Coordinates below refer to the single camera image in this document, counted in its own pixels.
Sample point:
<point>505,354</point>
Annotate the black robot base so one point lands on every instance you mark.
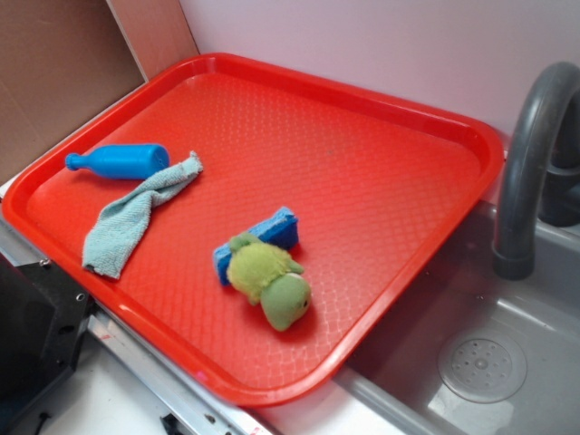
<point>44,315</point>

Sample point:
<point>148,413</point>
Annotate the blue plastic bottle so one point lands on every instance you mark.
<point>134,161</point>

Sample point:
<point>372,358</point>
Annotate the grey plastic sink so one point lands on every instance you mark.
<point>464,351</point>

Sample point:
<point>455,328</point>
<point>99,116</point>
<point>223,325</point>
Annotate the green plush turtle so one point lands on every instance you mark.
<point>268,276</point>

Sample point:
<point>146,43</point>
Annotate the light blue cloth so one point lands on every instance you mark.
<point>122,224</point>

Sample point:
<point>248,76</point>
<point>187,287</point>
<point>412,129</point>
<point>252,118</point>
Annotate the blue sponge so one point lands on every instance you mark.
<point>280,230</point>

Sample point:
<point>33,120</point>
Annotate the silver metal rail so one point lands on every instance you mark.
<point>122,386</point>

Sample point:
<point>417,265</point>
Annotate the brown cardboard panel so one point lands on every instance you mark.
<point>62,63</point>

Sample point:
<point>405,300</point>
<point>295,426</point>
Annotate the red plastic tray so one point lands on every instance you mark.
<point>377,184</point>

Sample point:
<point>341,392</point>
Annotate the grey plastic faucet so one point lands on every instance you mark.
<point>541,176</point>

